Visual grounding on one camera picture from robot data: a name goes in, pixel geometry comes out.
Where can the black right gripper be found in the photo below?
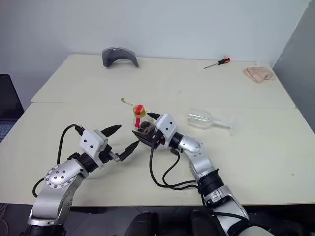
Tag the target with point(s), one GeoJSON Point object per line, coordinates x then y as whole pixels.
{"type": "Point", "coordinates": [160, 141]}

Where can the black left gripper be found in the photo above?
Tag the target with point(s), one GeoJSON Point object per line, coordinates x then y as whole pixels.
{"type": "Point", "coordinates": [107, 155]}

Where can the clear bottle with brown drink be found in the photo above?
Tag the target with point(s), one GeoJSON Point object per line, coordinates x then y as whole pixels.
{"type": "Point", "coordinates": [141, 121]}

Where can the clear wine glass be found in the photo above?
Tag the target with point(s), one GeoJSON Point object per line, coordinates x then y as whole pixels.
{"type": "Point", "coordinates": [199, 119]}

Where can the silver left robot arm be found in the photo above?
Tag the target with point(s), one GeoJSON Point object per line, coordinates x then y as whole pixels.
{"type": "Point", "coordinates": [56, 177]}

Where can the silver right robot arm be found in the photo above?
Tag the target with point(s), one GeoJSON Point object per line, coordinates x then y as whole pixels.
{"type": "Point", "coordinates": [201, 162]}

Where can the small yellow-brown object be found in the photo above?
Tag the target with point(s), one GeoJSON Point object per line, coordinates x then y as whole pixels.
{"type": "Point", "coordinates": [123, 100]}

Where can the grey cap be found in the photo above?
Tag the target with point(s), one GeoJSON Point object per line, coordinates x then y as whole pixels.
{"type": "Point", "coordinates": [110, 57]}

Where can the dark rounded shape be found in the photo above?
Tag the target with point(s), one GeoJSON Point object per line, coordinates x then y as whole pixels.
{"type": "Point", "coordinates": [147, 223]}
{"type": "Point", "coordinates": [206, 223]}

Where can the red and black screwdriver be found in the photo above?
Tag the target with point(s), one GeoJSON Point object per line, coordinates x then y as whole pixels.
{"type": "Point", "coordinates": [224, 60]}

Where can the black laptop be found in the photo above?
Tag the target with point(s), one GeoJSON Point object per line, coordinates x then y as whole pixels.
{"type": "Point", "coordinates": [8, 103]}

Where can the beige cloth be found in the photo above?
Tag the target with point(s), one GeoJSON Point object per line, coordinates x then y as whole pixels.
{"type": "Point", "coordinates": [258, 73]}

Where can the grey partition panel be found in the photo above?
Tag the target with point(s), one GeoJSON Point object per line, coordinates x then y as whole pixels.
{"type": "Point", "coordinates": [297, 61]}

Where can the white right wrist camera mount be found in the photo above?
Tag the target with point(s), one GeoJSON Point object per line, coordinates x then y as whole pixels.
{"type": "Point", "coordinates": [167, 125]}

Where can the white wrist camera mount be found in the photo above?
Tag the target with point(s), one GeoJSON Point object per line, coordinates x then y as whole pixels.
{"type": "Point", "coordinates": [92, 143]}
{"type": "Point", "coordinates": [167, 125]}

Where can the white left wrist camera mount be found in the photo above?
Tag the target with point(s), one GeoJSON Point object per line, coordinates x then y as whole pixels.
{"type": "Point", "coordinates": [92, 143]}

